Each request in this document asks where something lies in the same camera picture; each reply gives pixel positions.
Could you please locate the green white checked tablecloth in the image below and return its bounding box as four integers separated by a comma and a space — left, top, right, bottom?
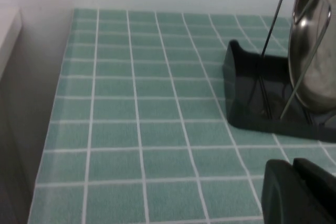
27, 8, 336, 224

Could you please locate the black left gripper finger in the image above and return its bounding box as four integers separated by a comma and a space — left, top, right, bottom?
261, 157, 336, 224

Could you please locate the black tray wire lid rack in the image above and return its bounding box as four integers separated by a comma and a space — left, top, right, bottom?
222, 0, 336, 142

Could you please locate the steel pot lid black knob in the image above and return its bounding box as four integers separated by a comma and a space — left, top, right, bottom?
288, 0, 336, 114

